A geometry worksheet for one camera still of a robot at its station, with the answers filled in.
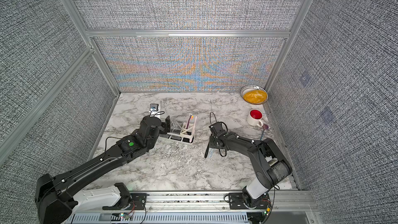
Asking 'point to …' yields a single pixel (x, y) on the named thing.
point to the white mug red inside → (255, 117)
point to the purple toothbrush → (188, 122)
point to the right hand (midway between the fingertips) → (213, 138)
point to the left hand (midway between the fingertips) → (165, 115)
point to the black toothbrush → (207, 151)
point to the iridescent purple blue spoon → (265, 126)
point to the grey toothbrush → (189, 122)
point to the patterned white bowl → (254, 94)
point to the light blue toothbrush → (211, 152)
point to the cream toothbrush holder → (185, 134)
